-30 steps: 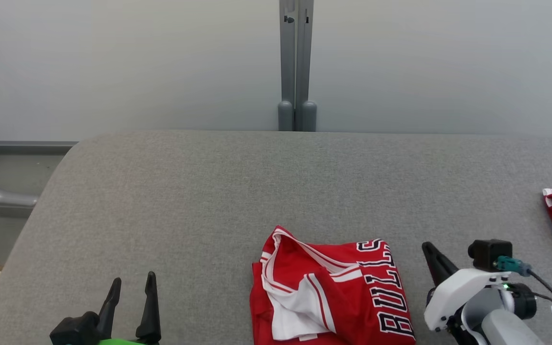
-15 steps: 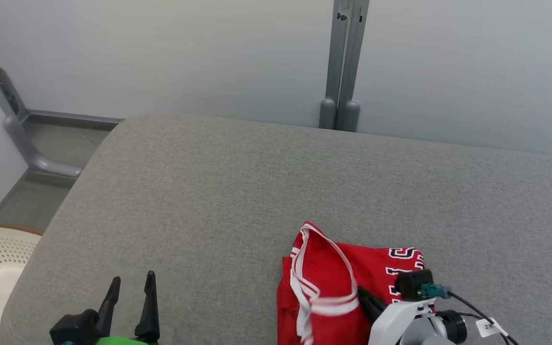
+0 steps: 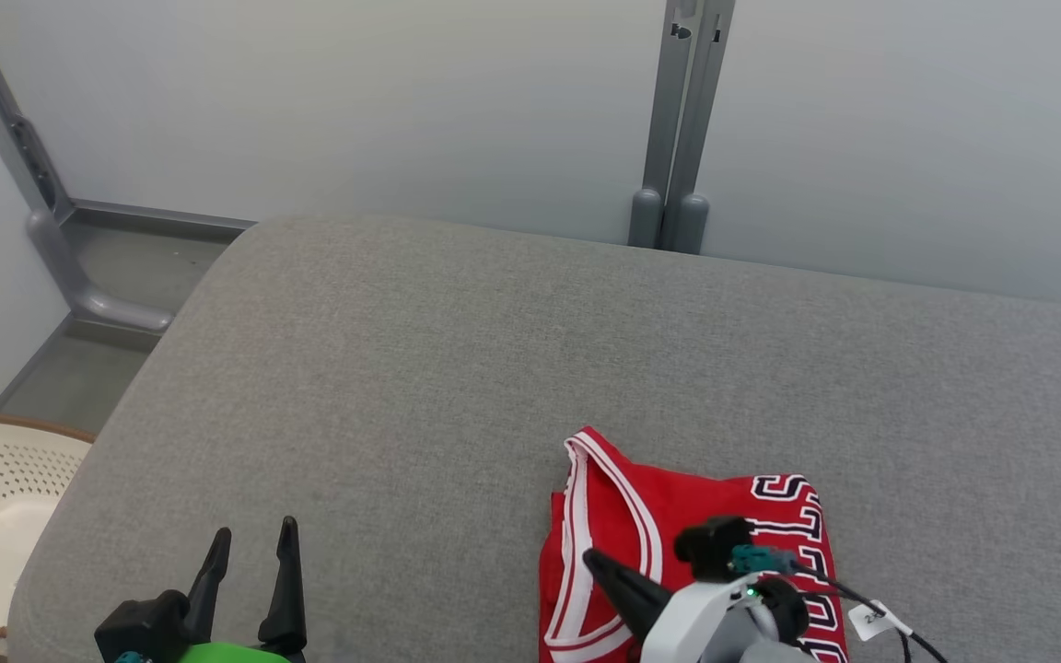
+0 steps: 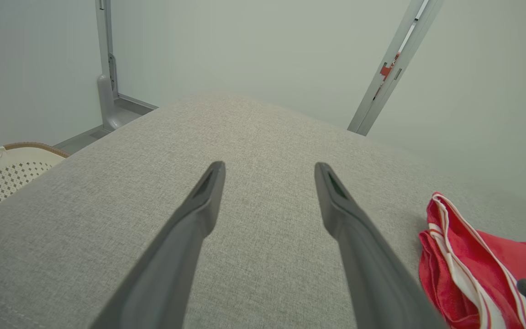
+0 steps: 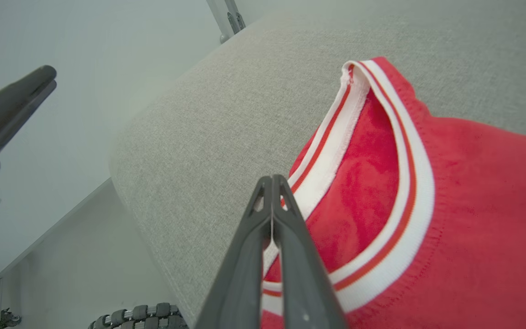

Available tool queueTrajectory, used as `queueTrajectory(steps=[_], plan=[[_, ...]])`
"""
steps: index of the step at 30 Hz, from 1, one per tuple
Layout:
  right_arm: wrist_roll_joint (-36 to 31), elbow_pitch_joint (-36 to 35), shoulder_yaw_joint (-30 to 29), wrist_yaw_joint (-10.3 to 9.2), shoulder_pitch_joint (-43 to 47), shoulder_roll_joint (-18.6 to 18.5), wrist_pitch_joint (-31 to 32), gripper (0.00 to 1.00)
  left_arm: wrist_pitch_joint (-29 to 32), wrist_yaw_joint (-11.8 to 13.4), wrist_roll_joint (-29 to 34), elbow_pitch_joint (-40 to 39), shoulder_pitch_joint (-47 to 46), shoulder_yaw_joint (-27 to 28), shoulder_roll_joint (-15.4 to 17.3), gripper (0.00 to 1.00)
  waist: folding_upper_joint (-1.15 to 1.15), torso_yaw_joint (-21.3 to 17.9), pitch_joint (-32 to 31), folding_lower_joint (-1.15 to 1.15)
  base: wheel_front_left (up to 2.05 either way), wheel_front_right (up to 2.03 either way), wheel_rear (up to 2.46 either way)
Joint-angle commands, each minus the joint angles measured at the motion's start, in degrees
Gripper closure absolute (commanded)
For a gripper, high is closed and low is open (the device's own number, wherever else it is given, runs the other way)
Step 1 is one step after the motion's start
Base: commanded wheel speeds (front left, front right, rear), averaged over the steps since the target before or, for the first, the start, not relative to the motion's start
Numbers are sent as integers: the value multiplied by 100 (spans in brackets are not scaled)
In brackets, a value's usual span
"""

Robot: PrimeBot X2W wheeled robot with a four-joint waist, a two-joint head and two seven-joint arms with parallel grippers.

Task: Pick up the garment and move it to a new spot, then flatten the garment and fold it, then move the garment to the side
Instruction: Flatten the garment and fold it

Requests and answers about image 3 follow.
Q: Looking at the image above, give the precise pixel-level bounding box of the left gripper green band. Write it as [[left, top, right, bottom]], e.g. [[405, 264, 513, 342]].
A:
[[176, 516, 308, 663]]

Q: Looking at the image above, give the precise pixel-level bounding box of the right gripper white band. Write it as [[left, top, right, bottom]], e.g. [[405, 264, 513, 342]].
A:
[[583, 548, 775, 663]]

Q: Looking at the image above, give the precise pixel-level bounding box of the red white basketball jersey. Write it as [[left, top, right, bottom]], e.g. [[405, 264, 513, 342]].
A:
[[538, 425, 849, 663]]

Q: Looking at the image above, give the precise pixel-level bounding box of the right black cable teal plug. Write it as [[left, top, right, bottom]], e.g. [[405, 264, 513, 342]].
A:
[[731, 545, 950, 663]]

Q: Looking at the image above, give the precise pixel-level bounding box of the white cable tag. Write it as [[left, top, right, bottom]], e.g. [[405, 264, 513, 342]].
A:
[[848, 600, 902, 643]]

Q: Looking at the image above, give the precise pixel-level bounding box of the grey partition base rail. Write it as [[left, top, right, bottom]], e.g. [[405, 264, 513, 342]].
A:
[[70, 198, 260, 232]]

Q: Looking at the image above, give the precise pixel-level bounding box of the grey partition post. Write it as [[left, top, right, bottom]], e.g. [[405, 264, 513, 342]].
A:
[[669, 0, 736, 256], [629, 0, 706, 250]]

